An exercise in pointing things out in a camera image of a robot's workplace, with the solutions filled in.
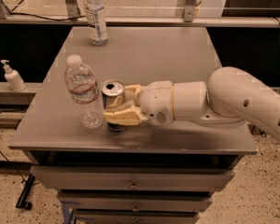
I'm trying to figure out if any white pump soap bottle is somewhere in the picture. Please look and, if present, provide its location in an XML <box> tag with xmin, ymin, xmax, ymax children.
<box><xmin>1</xmin><ymin>60</ymin><xmax>26</xmax><ymax>91</ymax></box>

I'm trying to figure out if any clear water bottle red label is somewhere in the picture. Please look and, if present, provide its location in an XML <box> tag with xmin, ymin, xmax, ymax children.
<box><xmin>64</xmin><ymin>54</ymin><xmax>105</xmax><ymax>129</ymax></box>

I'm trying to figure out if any black metal floor bracket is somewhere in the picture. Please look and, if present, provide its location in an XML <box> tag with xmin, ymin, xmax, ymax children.
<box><xmin>16</xmin><ymin>175</ymin><xmax>35</xmax><ymax>210</ymax></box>

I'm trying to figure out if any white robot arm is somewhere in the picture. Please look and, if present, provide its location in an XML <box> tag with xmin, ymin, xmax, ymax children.
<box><xmin>102</xmin><ymin>67</ymin><xmax>280</xmax><ymax>143</ymax></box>

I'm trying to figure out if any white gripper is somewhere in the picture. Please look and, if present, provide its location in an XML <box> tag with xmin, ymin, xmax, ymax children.
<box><xmin>103</xmin><ymin>81</ymin><xmax>174</xmax><ymax>126</ymax></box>

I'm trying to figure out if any water bottle blue white label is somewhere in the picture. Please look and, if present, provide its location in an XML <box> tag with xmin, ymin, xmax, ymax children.
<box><xmin>84</xmin><ymin>0</ymin><xmax>108</xmax><ymax>46</ymax></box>

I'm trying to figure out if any metal rail bracket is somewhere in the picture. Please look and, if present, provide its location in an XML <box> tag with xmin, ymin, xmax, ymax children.
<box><xmin>184</xmin><ymin>0</ymin><xmax>197</xmax><ymax>22</ymax></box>

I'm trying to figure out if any grey drawer cabinet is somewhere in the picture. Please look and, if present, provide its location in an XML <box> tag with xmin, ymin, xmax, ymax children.
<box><xmin>10</xmin><ymin>27</ymin><xmax>256</xmax><ymax>224</ymax></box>

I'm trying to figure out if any red bull can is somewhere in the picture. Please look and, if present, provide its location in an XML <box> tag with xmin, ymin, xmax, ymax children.
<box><xmin>100</xmin><ymin>78</ymin><xmax>129</xmax><ymax>133</ymax></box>

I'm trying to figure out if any black cable behind glass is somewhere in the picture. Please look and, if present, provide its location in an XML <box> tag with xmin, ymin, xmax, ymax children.
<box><xmin>8</xmin><ymin>0</ymin><xmax>87</xmax><ymax>21</ymax></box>

